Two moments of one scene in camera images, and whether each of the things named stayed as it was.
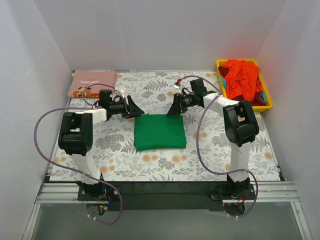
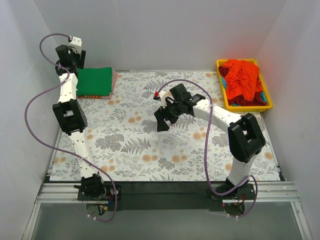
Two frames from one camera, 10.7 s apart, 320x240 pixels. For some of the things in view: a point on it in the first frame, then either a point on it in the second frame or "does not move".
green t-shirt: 158,132 → 94,81
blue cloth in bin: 262,94 does not move
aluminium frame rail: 276,193 does not move
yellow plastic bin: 255,108 does not move
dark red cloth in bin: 257,101 does not move
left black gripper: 127,107 → 81,59
